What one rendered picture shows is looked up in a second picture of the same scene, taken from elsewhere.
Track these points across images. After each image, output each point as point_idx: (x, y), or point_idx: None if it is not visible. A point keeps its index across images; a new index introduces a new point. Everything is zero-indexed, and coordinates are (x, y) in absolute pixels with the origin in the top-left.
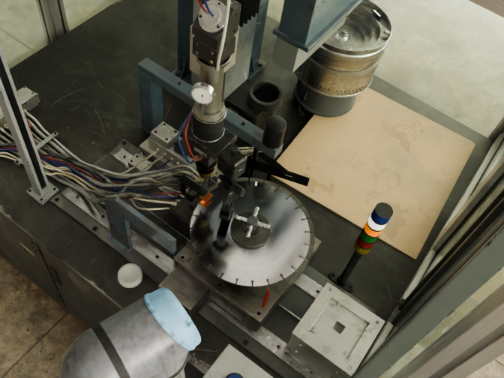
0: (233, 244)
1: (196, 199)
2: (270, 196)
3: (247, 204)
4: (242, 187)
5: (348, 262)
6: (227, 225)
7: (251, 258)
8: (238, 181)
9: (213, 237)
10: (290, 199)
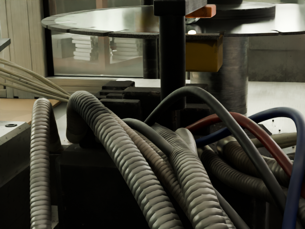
0: (286, 15)
1: (211, 35)
2: (95, 16)
3: (146, 20)
4: (91, 24)
5: (151, 53)
6: (242, 19)
7: (288, 10)
8: (76, 27)
9: (304, 20)
10: (82, 12)
